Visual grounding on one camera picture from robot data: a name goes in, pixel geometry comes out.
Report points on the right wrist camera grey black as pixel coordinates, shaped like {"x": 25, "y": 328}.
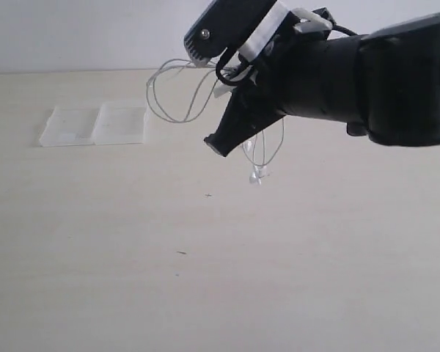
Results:
{"x": 229, "y": 24}

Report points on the right robot arm dark grey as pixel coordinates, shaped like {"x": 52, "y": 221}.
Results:
{"x": 384, "y": 85}

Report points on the clear plastic storage case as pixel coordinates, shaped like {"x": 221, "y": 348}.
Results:
{"x": 109, "y": 123}

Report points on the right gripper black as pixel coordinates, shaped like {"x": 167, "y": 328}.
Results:
{"x": 313, "y": 70}

